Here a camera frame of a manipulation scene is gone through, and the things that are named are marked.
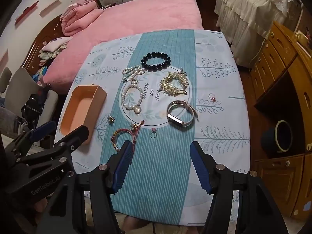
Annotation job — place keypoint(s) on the cream ruffled cover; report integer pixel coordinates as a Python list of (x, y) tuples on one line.
[(246, 23)]

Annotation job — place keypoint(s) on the wooden drawer cabinet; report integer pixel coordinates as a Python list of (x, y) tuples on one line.
[(281, 78)]

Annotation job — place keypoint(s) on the red wall shelf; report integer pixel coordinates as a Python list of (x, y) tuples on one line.
[(27, 11)]

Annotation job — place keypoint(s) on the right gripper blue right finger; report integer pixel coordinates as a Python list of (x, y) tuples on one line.
[(196, 154)]

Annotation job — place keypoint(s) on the folded pink quilt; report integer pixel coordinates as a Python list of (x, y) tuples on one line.
[(79, 16)]

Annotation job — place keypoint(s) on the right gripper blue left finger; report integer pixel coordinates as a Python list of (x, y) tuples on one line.
[(120, 163)]

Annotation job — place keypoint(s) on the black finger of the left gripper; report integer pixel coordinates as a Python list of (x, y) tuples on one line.
[(72, 141)]

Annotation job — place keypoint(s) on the wooden headboard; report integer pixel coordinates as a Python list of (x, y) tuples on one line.
[(50, 32)]

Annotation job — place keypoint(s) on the gold leaf hair comb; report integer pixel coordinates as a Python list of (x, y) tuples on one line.
[(174, 84)]

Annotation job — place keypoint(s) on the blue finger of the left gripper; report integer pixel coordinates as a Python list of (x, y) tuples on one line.
[(40, 132)]

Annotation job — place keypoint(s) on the white pink pillow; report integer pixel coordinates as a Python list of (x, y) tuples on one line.
[(56, 43)]

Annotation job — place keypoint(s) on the small flower earring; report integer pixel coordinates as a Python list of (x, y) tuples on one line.
[(110, 119)]

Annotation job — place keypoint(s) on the grey office chair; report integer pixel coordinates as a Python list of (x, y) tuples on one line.
[(19, 87)]

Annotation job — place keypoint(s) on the black bag on chair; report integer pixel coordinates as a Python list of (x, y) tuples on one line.
[(33, 108)]

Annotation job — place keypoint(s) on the pearl bow hair clip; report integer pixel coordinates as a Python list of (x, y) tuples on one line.
[(131, 74)]

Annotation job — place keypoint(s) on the peach cardboard jewelry box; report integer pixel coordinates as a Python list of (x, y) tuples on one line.
[(83, 108)]

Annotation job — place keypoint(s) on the teal floral tablecloth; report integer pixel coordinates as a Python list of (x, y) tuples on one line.
[(161, 184)]

